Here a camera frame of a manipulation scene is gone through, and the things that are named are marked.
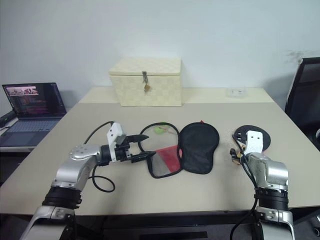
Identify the black office chair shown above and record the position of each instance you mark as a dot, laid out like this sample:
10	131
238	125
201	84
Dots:
305	100

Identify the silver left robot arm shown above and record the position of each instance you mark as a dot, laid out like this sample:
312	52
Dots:
75	172

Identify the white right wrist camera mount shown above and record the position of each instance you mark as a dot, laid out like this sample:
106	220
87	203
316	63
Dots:
255	143

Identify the cream woven storage box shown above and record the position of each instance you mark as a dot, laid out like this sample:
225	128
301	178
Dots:
150	95

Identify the black red paddle case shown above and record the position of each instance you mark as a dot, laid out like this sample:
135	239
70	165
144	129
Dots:
197	147

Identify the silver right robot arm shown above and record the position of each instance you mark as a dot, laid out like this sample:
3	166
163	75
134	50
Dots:
272	175

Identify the open grey laptop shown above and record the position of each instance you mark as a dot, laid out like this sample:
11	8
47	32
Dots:
35	102

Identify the white chair armrest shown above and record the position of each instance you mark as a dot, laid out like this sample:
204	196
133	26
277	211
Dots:
318	133

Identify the green zipper pendant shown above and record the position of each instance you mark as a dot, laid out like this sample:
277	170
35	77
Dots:
158	129

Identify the small brass padlock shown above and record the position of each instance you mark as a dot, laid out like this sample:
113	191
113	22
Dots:
147	88

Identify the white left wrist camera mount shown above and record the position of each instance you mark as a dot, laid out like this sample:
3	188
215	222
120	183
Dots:
115	130

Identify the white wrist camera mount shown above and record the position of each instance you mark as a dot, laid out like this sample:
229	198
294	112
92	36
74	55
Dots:
115	130
255	143

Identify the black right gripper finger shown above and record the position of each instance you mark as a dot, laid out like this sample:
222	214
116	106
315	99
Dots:
239	137

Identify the clear white socket plate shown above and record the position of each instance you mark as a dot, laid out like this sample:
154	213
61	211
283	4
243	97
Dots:
236	92

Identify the black box with green light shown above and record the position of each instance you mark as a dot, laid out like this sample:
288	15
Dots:
7	117

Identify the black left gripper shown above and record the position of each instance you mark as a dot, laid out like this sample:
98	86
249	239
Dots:
123	153

